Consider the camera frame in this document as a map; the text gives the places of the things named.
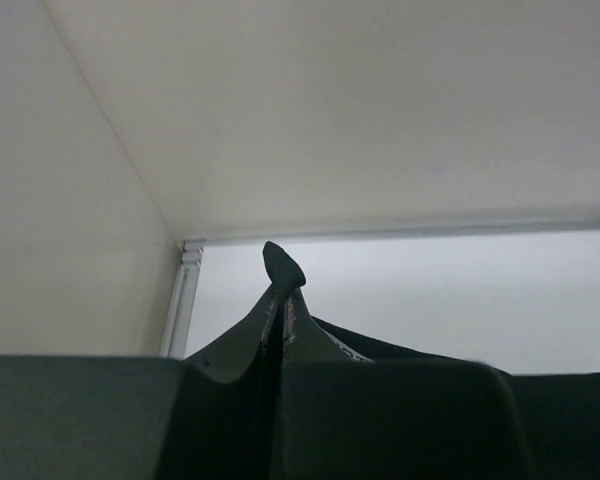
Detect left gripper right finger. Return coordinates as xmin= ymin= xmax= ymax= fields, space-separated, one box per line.
xmin=279 ymin=287 xmax=531 ymax=480

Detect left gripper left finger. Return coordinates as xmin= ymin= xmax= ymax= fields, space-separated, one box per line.
xmin=0 ymin=284 xmax=276 ymax=480

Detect black shorts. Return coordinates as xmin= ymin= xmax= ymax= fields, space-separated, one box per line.
xmin=186 ymin=242 xmax=600 ymax=479

